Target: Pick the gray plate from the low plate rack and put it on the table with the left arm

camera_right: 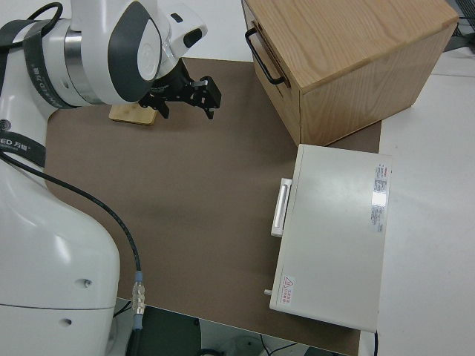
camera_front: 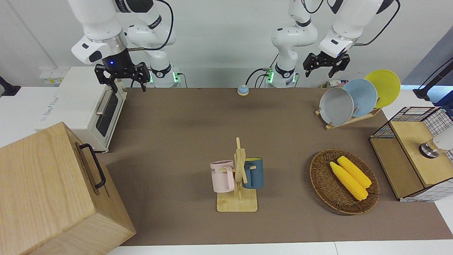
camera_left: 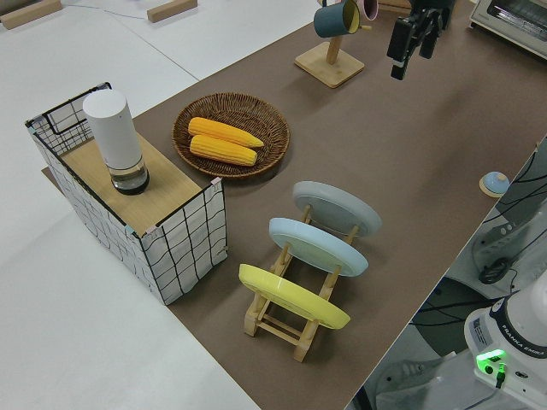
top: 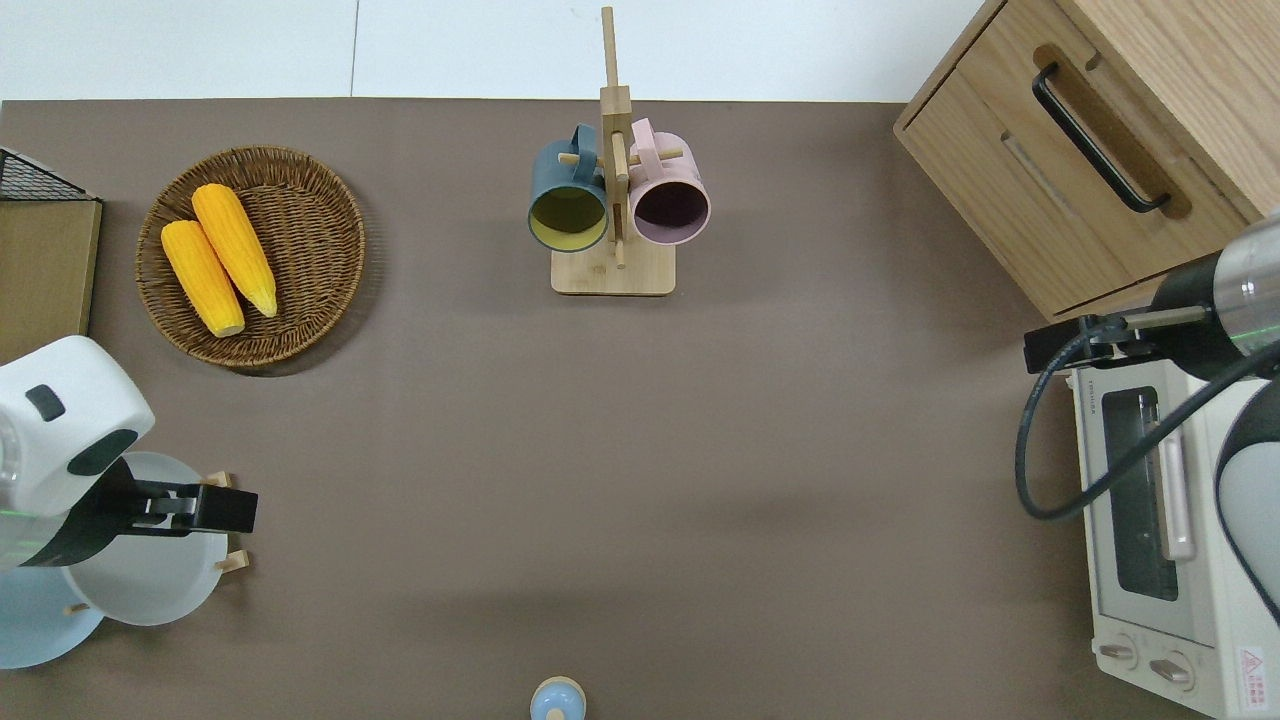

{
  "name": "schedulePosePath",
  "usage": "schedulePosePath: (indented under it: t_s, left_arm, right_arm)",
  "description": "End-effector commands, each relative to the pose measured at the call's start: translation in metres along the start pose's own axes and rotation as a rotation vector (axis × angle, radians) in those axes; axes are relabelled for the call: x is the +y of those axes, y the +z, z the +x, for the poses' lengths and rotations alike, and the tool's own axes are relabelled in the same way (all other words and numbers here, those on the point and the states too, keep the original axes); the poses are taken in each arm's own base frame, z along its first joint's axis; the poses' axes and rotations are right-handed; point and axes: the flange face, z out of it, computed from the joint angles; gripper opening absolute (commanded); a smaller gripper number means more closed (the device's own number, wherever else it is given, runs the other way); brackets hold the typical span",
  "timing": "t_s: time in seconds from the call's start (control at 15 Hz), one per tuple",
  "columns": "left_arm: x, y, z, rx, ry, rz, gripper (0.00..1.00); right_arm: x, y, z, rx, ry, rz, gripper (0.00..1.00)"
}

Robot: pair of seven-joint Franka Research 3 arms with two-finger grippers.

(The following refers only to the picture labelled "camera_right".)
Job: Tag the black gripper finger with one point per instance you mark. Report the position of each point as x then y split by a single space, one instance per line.
154 102
211 94

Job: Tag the wooden mug rack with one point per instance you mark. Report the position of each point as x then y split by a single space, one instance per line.
130 115

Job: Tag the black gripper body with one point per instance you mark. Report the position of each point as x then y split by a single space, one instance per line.
174 87

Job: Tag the white toaster oven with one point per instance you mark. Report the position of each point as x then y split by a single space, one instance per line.
334 230

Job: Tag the brown table mat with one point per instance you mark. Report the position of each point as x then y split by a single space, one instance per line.
185 185

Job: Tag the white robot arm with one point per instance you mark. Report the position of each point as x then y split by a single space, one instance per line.
55 259

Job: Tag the wooden cabinet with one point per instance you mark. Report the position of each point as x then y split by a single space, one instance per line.
352 55

